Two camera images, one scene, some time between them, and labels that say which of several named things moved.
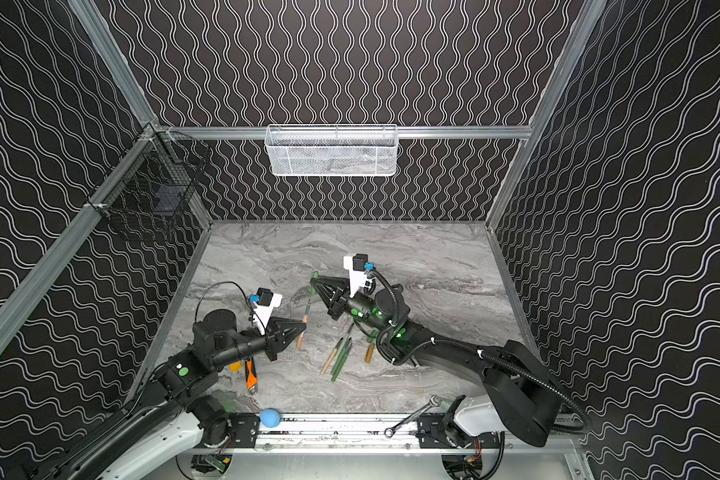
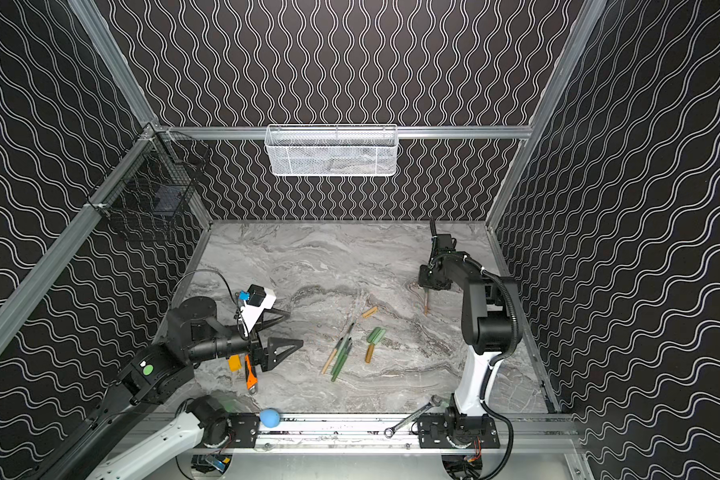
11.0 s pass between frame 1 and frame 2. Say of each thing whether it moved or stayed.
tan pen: stayed
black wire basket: stayed
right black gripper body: moved
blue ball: stayed
